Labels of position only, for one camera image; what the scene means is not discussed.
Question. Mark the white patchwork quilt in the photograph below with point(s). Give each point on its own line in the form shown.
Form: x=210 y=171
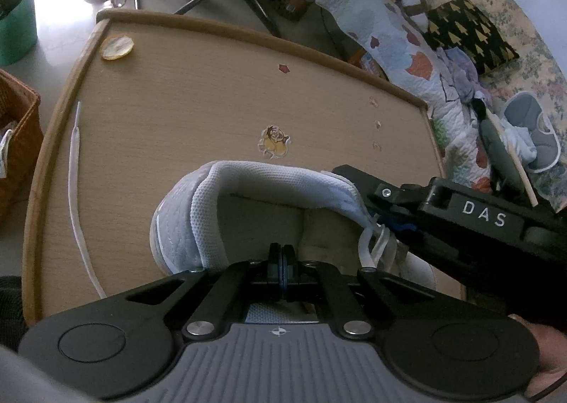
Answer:
x=390 y=31

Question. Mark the floral sofa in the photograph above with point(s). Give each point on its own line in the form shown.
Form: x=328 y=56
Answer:
x=531 y=9

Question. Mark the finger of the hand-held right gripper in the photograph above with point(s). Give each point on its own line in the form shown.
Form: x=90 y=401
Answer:
x=381 y=192
x=443 y=261

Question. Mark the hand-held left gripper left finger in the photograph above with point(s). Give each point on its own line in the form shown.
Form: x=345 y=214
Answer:
x=274 y=265

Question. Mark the small white cloth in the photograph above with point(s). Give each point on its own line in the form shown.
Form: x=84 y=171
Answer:
x=522 y=142

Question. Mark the grey padded slipper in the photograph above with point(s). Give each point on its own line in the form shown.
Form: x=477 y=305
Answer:
x=518 y=113

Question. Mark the black cushion with gold trees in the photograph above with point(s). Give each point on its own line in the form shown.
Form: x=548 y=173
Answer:
x=469 y=35

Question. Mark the green bin with black bag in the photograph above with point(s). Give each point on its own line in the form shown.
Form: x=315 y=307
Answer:
x=17 y=31

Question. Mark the low wooden table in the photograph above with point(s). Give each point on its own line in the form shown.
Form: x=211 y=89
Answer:
x=177 y=97

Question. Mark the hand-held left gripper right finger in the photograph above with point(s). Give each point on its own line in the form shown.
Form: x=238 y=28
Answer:
x=288 y=265

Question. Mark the person's right hand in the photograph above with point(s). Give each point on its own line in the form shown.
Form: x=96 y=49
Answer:
x=553 y=350

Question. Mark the round yellow disc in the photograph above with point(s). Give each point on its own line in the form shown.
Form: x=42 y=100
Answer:
x=117 y=47

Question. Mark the white sneaker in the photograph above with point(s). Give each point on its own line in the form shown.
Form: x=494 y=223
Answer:
x=248 y=181

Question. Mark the wooden stick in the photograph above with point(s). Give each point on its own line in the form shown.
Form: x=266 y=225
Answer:
x=518 y=164

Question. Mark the brown wicker basket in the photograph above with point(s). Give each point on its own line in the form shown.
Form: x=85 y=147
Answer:
x=17 y=155

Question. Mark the white printed cloth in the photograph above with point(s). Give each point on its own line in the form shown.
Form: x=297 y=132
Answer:
x=4 y=150

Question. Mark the white shoelace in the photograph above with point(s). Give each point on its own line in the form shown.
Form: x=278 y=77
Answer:
x=73 y=142

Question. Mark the grey green cloth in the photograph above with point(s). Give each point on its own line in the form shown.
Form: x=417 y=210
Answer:
x=498 y=150

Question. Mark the scattered cartoon stickers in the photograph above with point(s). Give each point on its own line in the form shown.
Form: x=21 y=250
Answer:
x=274 y=142

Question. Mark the person's dark trouser leg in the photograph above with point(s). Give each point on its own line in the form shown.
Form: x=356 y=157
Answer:
x=9 y=310

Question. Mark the pale purple garment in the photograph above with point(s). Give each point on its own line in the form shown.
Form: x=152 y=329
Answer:
x=465 y=75

